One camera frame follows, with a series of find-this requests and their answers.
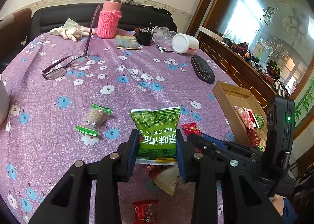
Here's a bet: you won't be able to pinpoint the red candy wrapper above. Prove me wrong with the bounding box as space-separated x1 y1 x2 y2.
182 123 201 136

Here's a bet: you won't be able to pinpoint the dark red snack bag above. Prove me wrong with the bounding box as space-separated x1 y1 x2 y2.
246 128 261 149

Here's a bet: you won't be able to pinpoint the pink red snack packet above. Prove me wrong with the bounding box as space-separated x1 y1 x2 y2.
234 106 254 129

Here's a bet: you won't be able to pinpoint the cardboard snack box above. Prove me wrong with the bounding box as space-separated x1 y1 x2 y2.
213 81 267 152

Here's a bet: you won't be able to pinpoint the green white snack packet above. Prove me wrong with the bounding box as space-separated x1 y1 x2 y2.
253 113 265 129

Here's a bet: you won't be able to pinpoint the green peas snack bag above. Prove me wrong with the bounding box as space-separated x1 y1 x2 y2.
130 107 181 163

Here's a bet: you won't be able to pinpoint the red white snack packet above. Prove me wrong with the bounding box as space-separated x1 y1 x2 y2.
146 165 182 196

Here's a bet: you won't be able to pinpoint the red candy bottom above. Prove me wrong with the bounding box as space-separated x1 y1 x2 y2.
132 199 159 224

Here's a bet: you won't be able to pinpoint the green-ended clear candy pack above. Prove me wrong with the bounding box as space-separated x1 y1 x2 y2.
76 104 113 137

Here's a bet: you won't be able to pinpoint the person's hand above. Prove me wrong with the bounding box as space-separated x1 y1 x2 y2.
269 194 285 216

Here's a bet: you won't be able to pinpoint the black glasses case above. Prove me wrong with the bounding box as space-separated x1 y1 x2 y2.
191 55 215 84

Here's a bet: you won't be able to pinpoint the clutter on cabinet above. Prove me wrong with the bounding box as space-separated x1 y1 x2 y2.
220 38 289 97

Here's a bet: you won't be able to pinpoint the small black lighter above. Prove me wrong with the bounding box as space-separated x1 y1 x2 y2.
156 45 173 53

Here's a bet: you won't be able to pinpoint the white plastic jar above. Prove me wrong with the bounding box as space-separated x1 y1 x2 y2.
172 33 200 54

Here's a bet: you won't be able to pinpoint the purple floral tablecloth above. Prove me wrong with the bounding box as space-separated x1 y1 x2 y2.
1 33 234 223

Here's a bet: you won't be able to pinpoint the clear glass jar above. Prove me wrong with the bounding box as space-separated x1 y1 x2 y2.
152 26 177 43

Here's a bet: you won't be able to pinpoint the black small container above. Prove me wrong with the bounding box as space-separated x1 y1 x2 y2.
136 24 154 46

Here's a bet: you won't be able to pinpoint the small notebook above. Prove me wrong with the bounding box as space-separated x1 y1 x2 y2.
115 36 141 50

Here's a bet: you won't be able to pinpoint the wooden cabinet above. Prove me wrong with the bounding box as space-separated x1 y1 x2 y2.
186 0 314 138

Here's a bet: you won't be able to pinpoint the white paper cup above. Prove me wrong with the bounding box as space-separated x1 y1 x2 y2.
0 75 10 125

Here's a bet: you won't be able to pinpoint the black-framed eyeglasses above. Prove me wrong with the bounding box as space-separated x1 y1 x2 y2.
41 5 101 81

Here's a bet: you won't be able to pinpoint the glass partition with flowers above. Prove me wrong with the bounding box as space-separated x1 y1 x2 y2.
218 0 313 93

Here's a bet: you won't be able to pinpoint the black sofa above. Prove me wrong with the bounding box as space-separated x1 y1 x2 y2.
0 2 178 73

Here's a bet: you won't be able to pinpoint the pink thermos bottle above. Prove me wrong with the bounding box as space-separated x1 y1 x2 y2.
97 0 122 39

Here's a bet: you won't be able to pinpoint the beige cloth gloves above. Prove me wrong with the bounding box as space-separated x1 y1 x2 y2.
49 18 96 43

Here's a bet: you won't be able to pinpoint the brown chair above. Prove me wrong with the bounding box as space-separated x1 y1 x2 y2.
1 8 31 64

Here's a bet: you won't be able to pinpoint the black handheld camera device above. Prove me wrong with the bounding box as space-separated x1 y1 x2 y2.
261 95 295 180

